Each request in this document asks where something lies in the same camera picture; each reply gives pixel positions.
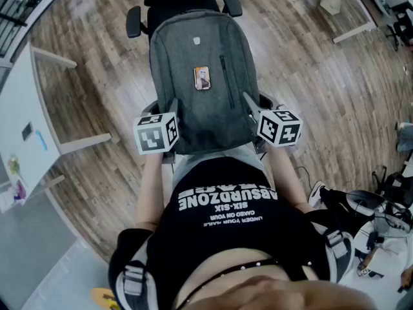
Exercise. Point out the cardboard box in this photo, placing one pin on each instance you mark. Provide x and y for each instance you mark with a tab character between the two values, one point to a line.
329	1

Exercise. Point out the person's right forearm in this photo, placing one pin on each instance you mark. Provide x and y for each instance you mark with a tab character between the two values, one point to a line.
287	179

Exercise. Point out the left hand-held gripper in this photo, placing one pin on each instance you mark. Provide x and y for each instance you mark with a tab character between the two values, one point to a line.
151	136

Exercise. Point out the person's torso in black shirt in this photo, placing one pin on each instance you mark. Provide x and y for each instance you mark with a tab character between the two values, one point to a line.
232	237

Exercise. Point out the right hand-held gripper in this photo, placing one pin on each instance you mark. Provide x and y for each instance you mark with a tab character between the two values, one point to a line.
280	129

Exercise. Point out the light blue flat item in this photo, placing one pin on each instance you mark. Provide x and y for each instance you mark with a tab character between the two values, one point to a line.
41	140

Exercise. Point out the black desk chair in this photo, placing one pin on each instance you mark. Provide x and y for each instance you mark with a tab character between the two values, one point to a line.
403	27

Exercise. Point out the person's white shoe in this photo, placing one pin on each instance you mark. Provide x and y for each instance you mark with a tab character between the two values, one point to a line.
317	193

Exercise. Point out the black device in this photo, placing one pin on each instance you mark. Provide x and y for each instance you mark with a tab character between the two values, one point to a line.
395	184

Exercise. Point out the yellow object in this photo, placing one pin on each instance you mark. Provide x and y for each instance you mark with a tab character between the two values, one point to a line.
101	297

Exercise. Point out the white work table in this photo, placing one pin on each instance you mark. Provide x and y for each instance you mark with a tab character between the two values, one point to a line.
390	260

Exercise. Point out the person's legs in light jeans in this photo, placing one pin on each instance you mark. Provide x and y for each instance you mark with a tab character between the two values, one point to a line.
193	163

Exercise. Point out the green snack packet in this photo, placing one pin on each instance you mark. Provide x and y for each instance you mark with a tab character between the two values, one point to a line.
14	165

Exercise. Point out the grey fabric backpack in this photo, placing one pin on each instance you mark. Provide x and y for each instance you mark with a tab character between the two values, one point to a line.
193	121

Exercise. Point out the white table with thin legs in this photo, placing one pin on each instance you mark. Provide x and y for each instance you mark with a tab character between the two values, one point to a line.
355	32

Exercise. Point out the person's left forearm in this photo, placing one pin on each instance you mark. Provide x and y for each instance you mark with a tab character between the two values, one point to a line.
151	189

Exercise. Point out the white and grey headset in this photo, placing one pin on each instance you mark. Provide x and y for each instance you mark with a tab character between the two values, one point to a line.
364	200

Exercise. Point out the black phone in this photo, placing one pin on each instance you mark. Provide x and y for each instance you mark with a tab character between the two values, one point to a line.
27	131

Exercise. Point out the white desk with grey legs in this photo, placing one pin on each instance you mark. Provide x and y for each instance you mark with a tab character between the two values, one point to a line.
16	108

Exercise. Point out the pink snack packet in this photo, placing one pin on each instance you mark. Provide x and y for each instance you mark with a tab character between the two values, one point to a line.
20	190

